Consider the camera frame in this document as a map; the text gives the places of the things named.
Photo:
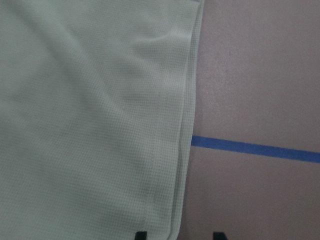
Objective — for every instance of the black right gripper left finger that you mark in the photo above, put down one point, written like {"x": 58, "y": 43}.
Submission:
{"x": 140, "y": 235}

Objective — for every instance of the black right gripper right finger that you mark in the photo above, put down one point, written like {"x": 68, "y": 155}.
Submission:
{"x": 219, "y": 236}

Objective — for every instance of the green long-sleeve shirt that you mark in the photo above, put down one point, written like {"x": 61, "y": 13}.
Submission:
{"x": 97, "y": 109}

